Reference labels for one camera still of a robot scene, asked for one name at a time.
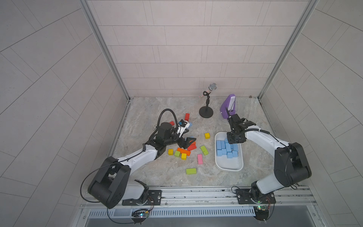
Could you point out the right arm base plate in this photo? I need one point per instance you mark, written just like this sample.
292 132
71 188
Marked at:
252 196

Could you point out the blue block isolated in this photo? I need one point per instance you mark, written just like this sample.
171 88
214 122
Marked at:
235 147

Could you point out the orange block long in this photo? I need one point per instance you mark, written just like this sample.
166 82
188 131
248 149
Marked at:
183 151

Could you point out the white plastic tray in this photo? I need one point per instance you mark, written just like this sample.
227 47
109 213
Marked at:
234 164

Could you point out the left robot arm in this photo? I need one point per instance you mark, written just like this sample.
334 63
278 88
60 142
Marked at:
111 184

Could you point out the right circuit board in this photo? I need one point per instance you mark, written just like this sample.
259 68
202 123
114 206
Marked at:
262 213

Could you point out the green block front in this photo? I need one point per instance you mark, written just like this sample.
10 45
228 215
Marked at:
191 171

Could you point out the green cube small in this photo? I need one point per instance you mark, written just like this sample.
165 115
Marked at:
178 154

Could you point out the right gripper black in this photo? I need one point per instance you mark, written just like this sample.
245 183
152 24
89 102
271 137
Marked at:
230 141

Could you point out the blue block pile centre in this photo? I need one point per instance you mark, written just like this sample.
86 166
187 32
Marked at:
219 153

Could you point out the left circuit board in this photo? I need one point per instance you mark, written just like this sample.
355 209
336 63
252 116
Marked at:
140 214

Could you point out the blue cube pile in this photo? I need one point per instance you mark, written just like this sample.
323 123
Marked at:
235 153

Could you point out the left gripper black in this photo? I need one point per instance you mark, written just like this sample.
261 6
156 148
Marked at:
184 145

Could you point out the circuit board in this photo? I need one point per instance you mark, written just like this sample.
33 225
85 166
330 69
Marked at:
262 213
140 214

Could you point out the yellow cube left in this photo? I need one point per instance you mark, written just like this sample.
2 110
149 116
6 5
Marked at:
170 152

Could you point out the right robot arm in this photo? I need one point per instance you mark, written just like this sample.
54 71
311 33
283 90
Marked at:
290 162

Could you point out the red block far upright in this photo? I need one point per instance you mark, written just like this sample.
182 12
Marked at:
187 117

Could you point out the green block by pink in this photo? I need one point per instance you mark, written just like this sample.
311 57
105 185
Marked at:
204 150

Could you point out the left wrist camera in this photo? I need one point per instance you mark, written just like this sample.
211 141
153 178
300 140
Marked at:
182 126

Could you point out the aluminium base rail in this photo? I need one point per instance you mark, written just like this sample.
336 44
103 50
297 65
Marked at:
218 196

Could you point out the blue cube beside orange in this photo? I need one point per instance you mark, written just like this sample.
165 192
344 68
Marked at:
229 155

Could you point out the purple metronome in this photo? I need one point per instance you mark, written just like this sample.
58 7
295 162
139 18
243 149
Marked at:
228 107

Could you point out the black microphone stand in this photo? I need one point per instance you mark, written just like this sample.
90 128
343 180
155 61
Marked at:
206 111

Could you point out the yellow cube lower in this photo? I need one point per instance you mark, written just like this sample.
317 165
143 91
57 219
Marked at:
183 156

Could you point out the silver microphone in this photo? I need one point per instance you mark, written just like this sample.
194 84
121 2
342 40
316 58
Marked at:
211 87

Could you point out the pink block lower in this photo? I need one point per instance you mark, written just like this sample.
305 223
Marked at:
200 159

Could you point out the red block lower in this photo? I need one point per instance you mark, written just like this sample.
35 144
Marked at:
191 147

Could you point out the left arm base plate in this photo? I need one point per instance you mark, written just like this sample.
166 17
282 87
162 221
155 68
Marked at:
152 197

